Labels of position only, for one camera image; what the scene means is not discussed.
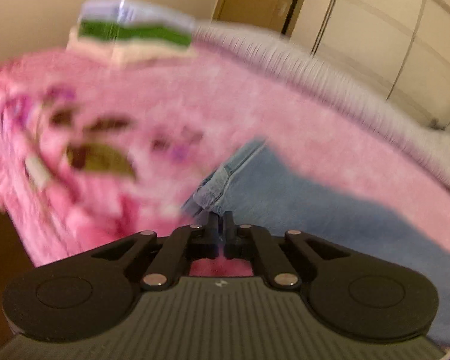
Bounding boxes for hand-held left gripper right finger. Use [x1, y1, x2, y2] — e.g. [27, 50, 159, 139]
[223, 211, 351, 289]

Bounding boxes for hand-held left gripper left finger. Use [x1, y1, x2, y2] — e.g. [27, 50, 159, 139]
[91, 213, 221, 291]

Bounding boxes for blue denim jeans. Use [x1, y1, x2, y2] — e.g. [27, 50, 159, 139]
[182, 139, 450, 347]

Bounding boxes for pink rose print blanket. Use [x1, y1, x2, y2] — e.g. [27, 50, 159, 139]
[0, 43, 450, 278]

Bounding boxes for grey striped duvet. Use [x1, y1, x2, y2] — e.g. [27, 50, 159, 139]
[193, 20, 450, 190]

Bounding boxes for white blanket tag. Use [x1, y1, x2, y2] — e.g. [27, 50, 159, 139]
[24, 155, 51, 190]

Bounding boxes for folded green cloth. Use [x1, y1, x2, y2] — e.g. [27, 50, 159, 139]
[77, 20, 193, 47]

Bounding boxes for folded light blue cloth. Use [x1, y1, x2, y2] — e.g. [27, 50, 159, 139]
[79, 0, 196, 32]

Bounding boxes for cream wardrobe doors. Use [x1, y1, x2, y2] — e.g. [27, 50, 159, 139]
[285, 0, 450, 128]

